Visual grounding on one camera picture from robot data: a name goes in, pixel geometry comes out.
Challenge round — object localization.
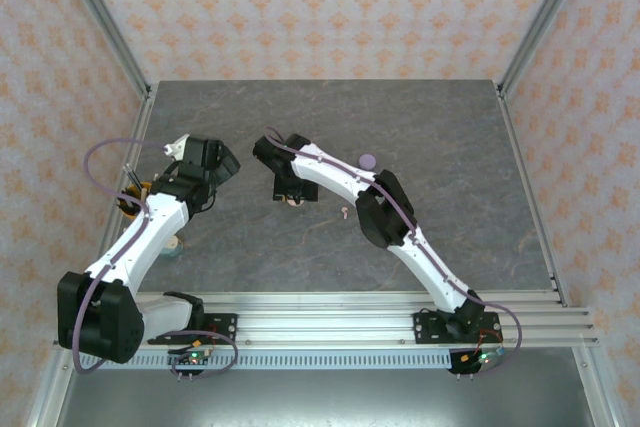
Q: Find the orange pen holder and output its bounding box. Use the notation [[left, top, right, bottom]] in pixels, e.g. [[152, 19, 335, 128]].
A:
[[116, 180, 151, 221]]

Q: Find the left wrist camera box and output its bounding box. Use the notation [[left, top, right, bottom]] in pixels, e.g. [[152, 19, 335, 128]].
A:
[[162, 134, 190, 158]]

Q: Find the grey metal sheet panel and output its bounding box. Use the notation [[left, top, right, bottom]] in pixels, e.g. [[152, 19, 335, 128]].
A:
[[29, 367, 616, 427]]

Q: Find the black pen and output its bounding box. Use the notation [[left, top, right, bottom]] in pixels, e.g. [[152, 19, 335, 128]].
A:
[[127, 166, 145, 198], [123, 164, 141, 196]]

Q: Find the small controller circuit board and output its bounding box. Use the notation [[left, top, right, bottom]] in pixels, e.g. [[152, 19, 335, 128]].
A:
[[449, 346, 506, 376], [167, 346, 211, 369]]

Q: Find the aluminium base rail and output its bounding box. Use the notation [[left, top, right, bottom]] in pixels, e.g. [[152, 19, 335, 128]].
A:
[[52, 290, 600, 349]]

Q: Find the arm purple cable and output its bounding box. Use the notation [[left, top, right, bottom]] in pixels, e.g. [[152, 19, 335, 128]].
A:
[[263, 126, 524, 378], [72, 138, 239, 382]]

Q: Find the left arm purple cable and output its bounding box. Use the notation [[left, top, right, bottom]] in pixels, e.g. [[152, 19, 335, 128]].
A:
[[72, 138, 239, 382]]

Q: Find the aluminium table side rail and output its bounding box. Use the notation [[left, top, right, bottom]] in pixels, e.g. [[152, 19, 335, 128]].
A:
[[496, 89, 571, 308], [77, 89, 157, 311]]

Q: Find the slotted grey cable duct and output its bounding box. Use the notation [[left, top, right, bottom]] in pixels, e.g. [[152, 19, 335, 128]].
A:
[[74, 351, 506, 372]]

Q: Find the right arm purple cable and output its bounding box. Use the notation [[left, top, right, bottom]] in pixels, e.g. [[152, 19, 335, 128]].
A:
[[263, 126, 524, 378]]

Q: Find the aluminium frame post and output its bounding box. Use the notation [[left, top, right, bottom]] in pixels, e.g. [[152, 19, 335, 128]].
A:
[[52, 0, 154, 101], [497, 0, 599, 98]]

